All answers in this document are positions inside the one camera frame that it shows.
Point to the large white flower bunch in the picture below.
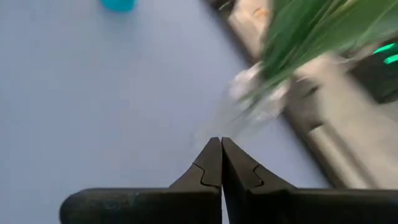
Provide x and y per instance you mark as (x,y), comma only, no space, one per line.
(311,28)

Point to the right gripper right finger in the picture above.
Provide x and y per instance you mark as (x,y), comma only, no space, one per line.
(264,205)

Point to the clear cut-glass vase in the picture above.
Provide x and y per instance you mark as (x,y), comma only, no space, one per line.
(245,84)

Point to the blue glass vase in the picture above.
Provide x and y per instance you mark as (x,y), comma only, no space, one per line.
(118,4)

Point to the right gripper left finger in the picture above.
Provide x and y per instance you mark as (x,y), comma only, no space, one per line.
(186,202)

